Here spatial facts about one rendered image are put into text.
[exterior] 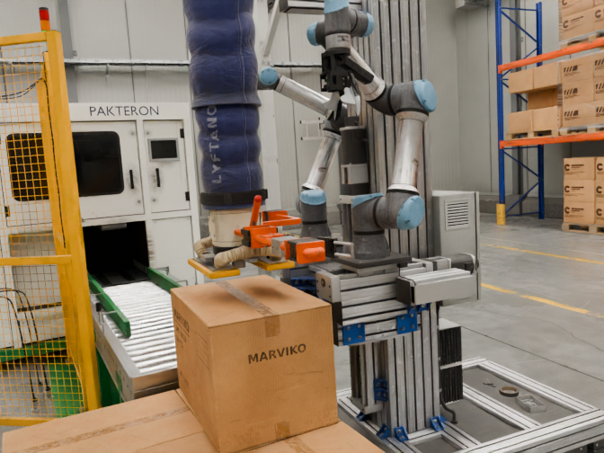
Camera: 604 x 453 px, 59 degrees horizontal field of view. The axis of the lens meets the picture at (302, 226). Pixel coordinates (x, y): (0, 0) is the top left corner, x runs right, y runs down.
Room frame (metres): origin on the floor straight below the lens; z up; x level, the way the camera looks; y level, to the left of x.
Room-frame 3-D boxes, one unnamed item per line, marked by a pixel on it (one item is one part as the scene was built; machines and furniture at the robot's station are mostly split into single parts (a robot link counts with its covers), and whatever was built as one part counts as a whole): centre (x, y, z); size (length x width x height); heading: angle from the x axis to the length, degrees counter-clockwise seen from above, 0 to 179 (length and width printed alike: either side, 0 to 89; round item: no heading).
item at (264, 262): (1.91, 0.14, 1.08); 0.34 x 0.10 x 0.05; 23
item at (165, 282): (3.67, 0.87, 0.60); 1.60 x 0.10 x 0.09; 28
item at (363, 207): (1.97, -0.25, 1.20); 0.13 x 0.12 x 0.14; 48
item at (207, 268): (1.83, 0.32, 1.08); 0.34 x 0.10 x 0.05; 23
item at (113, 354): (3.08, 1.23, 0.50); 2.31 x 0.05 x 0.19; 28
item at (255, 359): (1.87, 0.23, 0.74); 0.60 x 0.40 x 0.40; 24
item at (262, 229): (1.64, 0.13, 1.18); 0.10 x 0.08 x 0.06; 113
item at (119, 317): (3.42, 1.34, 0.60); 1.60 x 0.10 x 0.09; 28
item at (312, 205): (2.44, -0.06, 1.20); 0.13 x 0.12 x 0.14; 9
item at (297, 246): (1.32, 0.00, 1.18); 0.08 x 0.07 x 0.05; 23
